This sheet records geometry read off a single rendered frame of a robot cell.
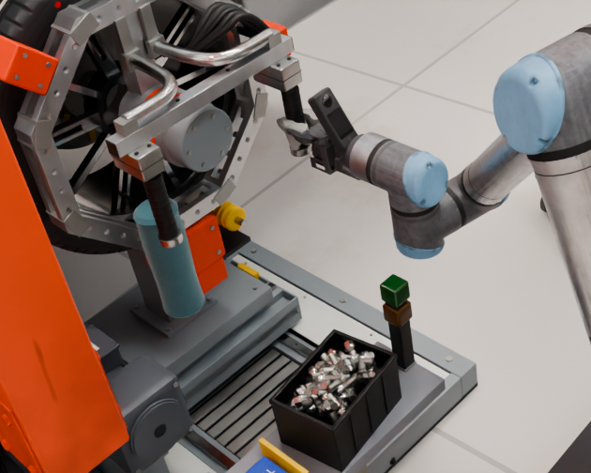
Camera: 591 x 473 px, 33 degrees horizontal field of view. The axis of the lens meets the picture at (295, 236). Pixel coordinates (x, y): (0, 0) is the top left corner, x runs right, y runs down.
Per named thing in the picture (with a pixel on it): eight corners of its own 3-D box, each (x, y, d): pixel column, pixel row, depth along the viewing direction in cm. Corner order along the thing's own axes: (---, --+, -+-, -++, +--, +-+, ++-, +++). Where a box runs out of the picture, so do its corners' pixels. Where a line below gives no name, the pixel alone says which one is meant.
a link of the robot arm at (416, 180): (420, 221, 174) (415, 176, 167) (369, 198, 182) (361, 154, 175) (454, 193, 178) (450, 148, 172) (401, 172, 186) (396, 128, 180)
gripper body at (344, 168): (308, 166, 192) (353, 186, 185) (300, 129, 187) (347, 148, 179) (335, 147, 196) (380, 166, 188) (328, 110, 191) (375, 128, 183)
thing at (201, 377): (214, 268, 280) (207, 241, 274) (303, 321, 257) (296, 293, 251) (70, 373, 256) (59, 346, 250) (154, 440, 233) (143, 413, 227)
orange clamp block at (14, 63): (37, 50, 180) (-5, 33, 173) (61, 60, 175) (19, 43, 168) (23, 85, 181) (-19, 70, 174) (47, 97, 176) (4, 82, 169)
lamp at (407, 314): (397, 308, 184) (395, 292, 182) (414, 316, 182) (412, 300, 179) (383, 320, 182) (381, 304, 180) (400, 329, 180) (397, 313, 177)
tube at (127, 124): (139, 64, 189) (125, 13, 182) (204, 91, 176) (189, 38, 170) (64, 107, 180) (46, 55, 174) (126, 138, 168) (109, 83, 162)
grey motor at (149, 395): (110, 389, 249) (68, 286, 228) (217, 475, 223) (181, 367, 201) (51, 434, 241) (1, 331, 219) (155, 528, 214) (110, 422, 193)
